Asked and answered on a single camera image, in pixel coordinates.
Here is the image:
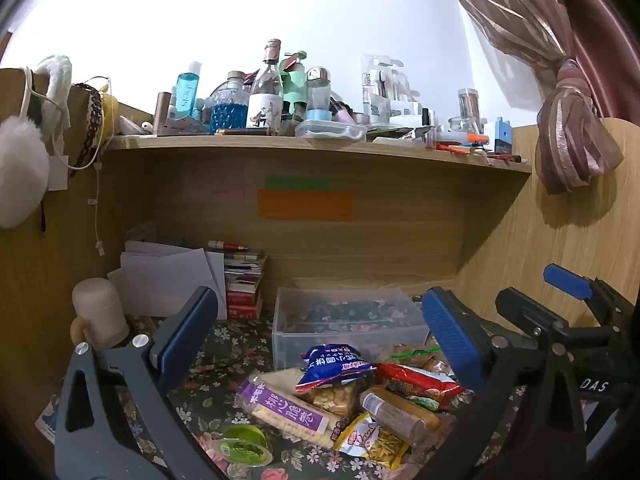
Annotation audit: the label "mint green bottle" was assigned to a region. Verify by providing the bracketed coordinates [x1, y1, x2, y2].
[280, 51, 307, 111]

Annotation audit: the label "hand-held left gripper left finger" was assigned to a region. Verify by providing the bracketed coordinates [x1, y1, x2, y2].
[54, 286, 236, 480]

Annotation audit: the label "clear lidded plastic box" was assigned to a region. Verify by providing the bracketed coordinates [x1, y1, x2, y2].
[295, 119, 368, 142]

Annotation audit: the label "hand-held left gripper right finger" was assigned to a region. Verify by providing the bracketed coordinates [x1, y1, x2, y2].
[410, 287, 587, 480]

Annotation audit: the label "yellow stick snack packet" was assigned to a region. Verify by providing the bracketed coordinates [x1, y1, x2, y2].
[332, 412, 416, 471]

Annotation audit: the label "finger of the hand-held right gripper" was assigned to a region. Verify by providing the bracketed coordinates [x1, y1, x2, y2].
[543, 263, 621, 321]
[495, 287, 591, 351]

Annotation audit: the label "clear packet with green strip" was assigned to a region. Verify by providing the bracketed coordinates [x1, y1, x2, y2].
[390, 342, 453, 378]

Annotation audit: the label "brown roll snack packet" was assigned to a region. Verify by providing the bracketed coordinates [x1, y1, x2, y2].
[359, 387, 443, 443]

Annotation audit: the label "clear plastic bin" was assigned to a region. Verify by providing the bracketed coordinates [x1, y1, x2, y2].
[271, 286, 431, 371]

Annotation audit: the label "patterned headband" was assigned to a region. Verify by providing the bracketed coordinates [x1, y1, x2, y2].
[70, 82, 103, 178]

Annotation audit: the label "small blue box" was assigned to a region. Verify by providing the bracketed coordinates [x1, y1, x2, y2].
[494, 117, 513, 153]

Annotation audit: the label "white paper tag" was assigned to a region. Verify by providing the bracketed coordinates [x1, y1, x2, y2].
[47, 152, 71, 193]

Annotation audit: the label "wooden desk hutch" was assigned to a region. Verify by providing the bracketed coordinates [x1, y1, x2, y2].
[0, 67, 640, 361]

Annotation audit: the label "green sticky note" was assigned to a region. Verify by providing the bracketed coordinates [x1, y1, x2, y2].
[264, 176, 333, 191]

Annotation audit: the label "orange sticky note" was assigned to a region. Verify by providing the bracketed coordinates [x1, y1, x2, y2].
[256, 189, 353, 222]

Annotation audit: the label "round blue glass jar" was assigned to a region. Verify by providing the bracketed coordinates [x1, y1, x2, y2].
[210, 71, 249, 131]

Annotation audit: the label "red snack packet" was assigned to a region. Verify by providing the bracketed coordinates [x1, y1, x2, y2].
[375, 362, 466, 413]

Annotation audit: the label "blue cracker packet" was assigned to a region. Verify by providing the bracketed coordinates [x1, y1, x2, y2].
[295, 344, 377, 418]

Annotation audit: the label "glass bottle with white label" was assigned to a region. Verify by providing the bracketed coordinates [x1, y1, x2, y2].
[246, 39, 285, 131]

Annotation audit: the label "white paper sheets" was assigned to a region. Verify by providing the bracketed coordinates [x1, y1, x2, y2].
[107, 240, 228, 318]

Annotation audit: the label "pink striped curtain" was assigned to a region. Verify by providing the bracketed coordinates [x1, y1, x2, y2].
[435, 0, 640, 196]

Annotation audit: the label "white cable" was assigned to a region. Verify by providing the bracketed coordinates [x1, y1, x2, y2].
[80, 76, 121, 256]

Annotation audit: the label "beige cup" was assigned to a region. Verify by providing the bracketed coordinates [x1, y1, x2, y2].
[70, 277, 132, 348]

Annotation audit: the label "cyan liquid bottle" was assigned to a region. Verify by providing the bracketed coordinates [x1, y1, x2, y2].
[176, 61, 203, 121]

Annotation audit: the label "stack of books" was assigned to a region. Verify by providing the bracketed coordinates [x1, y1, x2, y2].
[222, 250, 268, 321]

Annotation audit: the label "clear bottle with silver cap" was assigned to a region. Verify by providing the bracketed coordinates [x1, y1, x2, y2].
[305, 66, 332, 121]

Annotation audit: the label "dark floral tablecloth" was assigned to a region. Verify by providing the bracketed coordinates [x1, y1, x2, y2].
[35, 300, 551, 480]

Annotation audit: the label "clear packaged brush set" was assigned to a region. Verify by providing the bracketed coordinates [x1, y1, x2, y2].
[361, 54, 421, 126]

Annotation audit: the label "green jelly cup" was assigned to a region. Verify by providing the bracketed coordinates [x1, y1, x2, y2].
[220, 424, 273, 466]

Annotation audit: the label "printed paper card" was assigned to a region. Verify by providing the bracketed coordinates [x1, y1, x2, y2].
[35, 392, 58, 443]

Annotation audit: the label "brown tube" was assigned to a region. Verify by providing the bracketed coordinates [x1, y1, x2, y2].
[155, 91, 173, 133]

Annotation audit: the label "white fluffy earmuffs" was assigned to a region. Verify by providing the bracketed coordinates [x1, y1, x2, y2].
[0, 55, 73, 228]

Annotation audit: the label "purple label biscuit packet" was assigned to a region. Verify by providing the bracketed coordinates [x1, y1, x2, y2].
[235, 367, 346, 451]

